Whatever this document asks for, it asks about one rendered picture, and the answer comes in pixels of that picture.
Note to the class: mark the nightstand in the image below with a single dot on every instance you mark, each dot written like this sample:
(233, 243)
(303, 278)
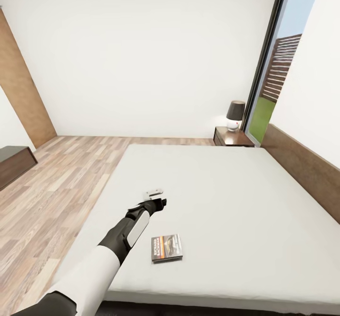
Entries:
(226, 138)

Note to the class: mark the sliding door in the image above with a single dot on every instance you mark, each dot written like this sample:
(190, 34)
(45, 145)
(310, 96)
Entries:
(20, 89)

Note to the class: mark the bench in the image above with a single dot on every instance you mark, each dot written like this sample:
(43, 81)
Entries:
(14, 162)

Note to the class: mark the hardback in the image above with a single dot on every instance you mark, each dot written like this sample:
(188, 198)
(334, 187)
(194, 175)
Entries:
(166, 247)

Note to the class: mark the bed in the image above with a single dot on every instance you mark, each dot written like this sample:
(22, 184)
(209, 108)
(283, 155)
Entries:
(259, 231)

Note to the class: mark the fixed window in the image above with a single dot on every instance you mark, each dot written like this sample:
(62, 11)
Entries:
(286, 26)

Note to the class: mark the table lamp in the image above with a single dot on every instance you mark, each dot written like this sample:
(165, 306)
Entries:
(235, 114)

